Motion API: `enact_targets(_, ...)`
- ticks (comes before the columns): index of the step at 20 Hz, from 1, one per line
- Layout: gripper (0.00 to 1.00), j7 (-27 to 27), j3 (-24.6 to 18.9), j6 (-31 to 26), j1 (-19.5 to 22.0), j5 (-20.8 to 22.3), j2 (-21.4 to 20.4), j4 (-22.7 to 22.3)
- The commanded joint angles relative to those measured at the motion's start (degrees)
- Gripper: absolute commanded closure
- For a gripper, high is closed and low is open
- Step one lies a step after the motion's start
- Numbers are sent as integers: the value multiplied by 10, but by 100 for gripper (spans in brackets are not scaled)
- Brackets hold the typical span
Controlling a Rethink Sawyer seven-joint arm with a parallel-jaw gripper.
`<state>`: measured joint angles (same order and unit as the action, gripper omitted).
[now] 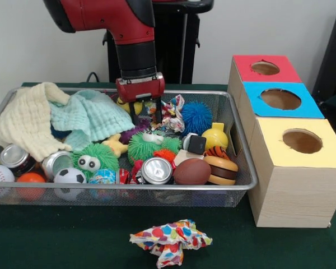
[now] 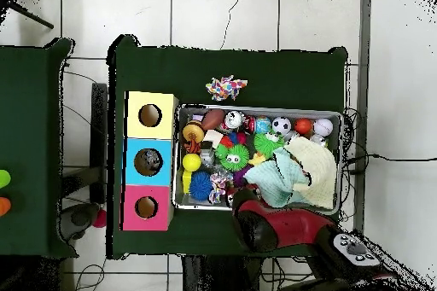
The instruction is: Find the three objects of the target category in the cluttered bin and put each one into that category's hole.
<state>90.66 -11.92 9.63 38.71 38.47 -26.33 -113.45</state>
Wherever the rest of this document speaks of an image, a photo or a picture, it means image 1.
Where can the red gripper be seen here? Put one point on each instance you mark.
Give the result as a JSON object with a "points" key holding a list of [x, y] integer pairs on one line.
{"points": [[141, 91]]}

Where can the polka dot cloth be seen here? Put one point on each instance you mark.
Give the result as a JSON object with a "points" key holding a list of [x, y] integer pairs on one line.
{"points": [[170, 235], [172, 117]]}

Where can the teal knitted cloth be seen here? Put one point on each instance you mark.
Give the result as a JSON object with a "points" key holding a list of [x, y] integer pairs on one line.
{"points": [[100, 117]]}

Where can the cream knitted cloth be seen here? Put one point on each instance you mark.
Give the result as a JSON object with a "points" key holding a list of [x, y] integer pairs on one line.
{"points": [[25, 120]]}

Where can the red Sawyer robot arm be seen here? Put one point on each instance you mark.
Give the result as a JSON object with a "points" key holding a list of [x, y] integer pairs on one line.
{"points": [[100, 14]]}

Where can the shallow clear mesh bin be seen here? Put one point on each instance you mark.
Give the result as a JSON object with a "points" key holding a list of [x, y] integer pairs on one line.
{"points": [[218, 199]]}

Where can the wooden box with three holes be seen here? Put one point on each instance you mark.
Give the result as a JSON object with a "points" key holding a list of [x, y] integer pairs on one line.
{"points": [[296, 190]]}

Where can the yellow smiley ball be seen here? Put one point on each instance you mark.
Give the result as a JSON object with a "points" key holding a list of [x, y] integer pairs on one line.
{"points": [[124, 107]]}

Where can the small green spiky ball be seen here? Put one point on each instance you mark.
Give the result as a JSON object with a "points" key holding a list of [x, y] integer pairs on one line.
{"points": [[140, 148]]}

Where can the small blue spiky ball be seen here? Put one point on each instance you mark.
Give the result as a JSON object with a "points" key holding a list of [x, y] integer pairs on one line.
{"points": [[196, 116]]}

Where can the green spiky ball with eyes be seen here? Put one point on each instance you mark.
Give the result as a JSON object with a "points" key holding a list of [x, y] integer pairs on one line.
{"points": [[100, 155]]}

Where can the brown toy football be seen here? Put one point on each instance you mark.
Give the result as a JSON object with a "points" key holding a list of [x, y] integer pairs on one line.
{"points": [[191, 171]]}

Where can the wooden burger toy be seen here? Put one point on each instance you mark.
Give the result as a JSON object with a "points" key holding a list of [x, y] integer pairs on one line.
{"points": [[221, 171]]}

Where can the black and white soccer ball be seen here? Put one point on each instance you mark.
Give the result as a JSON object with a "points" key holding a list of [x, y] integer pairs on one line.
{"points": [[70, 176]]}

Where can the black upright panel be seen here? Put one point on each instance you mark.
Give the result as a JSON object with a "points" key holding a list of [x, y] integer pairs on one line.
{"points": [[333, 56]]}

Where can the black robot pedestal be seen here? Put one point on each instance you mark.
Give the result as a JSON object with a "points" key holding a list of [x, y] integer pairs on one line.
{"points": [[191, 56]]}

